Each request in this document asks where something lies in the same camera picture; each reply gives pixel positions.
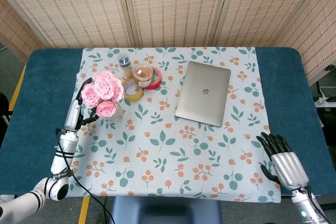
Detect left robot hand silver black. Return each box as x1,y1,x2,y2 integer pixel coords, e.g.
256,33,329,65
64,77,101,132

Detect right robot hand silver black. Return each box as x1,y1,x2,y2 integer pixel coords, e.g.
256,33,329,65
256,132,310,190

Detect pink rose bouquet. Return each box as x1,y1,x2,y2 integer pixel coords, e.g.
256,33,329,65
80,71,125,118

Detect clear textured glass vase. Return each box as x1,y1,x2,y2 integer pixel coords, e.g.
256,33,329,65
103,100,127,123

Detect blue table cover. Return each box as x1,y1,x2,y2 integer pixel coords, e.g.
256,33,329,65
0,47,330,197

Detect yellow clear tape roll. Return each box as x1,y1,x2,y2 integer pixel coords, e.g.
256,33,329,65
123,77,144,102

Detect small bottle blue cap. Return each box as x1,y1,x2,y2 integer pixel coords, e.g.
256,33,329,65
117,53,132,79

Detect clear snack jar orange contents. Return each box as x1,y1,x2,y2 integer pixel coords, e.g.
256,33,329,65
133,65,154,88

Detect red tape roll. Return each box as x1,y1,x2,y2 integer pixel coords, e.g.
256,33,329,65
145,67,162,90

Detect woven bamboo screen panel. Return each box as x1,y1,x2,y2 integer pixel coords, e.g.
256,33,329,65
275,0,336,86
120,0,233,49
0,0,132,49
0,0,50,63
212,0,329,49

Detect white fruit leaf print tablecloth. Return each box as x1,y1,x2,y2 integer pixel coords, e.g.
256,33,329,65
67,47,282,204

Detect grey closed laptop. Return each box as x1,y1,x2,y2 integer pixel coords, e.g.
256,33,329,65
175,60,232,127

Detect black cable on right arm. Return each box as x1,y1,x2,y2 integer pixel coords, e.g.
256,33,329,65
306,186,332,224

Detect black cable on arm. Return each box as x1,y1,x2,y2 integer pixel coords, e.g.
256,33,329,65
306,186,332,224
55,128,116,224

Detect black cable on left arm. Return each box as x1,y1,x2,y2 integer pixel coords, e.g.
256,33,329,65
55,128,116,224

